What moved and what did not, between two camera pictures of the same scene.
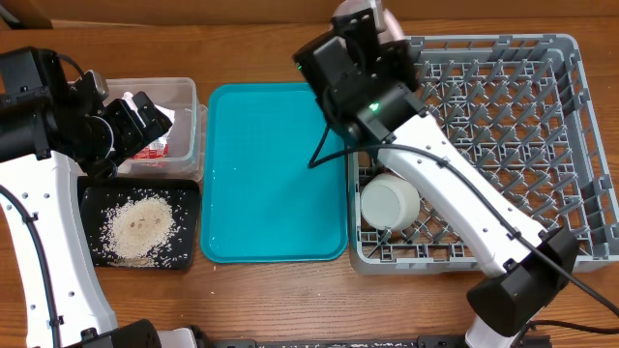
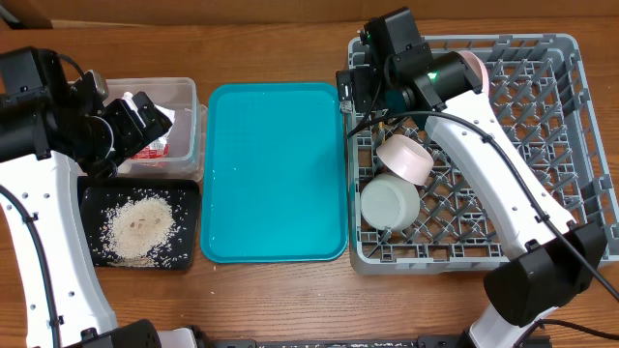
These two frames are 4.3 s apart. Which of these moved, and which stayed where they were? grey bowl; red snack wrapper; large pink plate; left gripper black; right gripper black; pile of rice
Moved: large pink plate; right gripper black
Stayed: left gripper black; red snack wrapper; pile of rice; grey bowl
